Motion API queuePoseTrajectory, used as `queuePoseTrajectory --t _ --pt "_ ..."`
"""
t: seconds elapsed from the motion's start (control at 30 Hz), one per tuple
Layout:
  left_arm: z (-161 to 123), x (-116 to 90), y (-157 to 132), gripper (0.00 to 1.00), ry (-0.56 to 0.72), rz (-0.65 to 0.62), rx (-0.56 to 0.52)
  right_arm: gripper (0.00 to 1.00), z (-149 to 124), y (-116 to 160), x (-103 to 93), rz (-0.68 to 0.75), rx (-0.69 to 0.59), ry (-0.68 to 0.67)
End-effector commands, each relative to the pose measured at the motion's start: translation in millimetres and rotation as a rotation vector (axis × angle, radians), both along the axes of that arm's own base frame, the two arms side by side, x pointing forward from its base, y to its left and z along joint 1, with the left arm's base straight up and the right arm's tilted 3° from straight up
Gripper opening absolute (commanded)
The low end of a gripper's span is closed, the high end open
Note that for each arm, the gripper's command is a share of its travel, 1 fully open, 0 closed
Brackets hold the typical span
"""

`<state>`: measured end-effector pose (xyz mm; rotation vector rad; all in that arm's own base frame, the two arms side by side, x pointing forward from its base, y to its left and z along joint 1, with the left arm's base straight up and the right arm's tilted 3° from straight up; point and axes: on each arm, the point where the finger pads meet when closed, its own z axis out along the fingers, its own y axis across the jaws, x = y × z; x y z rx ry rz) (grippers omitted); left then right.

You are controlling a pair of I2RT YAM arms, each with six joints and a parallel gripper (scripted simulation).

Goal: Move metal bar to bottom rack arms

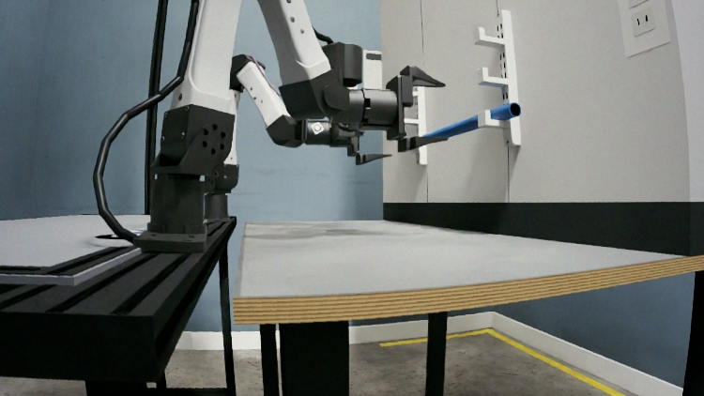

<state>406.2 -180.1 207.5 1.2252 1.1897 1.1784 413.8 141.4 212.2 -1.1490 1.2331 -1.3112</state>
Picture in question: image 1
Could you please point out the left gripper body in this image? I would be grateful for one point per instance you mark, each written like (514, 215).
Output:
(353, 151)

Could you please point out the blue metal bar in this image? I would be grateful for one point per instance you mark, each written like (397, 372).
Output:
(503, 113)

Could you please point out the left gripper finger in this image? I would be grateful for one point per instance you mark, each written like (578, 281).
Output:
(370, 157)

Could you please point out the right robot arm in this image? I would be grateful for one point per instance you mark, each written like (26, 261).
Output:
(199, 125)

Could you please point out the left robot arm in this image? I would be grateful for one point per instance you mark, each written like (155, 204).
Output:
(281, 128)

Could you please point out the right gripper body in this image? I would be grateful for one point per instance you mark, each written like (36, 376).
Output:
(388, 108)

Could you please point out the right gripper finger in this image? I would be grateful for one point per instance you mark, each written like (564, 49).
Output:
(419, 141)
(422, 79)

